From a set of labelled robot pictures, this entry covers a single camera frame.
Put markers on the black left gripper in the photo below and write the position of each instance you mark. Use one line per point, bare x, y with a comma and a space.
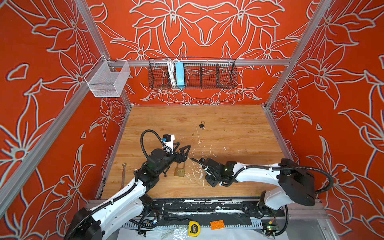
182, 156

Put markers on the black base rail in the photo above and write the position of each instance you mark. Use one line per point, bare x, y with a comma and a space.
235, 212

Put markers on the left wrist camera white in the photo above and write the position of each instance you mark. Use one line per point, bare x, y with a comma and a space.
168, 143

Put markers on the blue white box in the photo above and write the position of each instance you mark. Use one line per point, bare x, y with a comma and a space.
180, 75

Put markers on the yellow tape measure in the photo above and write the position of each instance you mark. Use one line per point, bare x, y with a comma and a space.
194, 229

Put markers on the brass padlock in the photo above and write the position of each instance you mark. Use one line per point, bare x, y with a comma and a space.
180, 170

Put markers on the small black padlock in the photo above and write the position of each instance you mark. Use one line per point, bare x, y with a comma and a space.
202, 125

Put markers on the clear plastic bin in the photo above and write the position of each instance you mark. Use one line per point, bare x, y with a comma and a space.
105, 81

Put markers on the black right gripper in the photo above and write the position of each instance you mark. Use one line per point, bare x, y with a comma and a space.
209, 181

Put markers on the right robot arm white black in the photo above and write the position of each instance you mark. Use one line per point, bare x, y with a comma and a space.
293, 183

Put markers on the metal wrench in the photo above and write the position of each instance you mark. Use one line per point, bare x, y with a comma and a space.
123, 175

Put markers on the orange lego brick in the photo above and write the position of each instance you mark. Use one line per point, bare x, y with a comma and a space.
216, 225

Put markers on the black wire basket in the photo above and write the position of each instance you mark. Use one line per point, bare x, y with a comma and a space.
200, 73

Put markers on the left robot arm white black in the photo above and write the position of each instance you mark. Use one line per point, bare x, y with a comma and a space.
131, 201

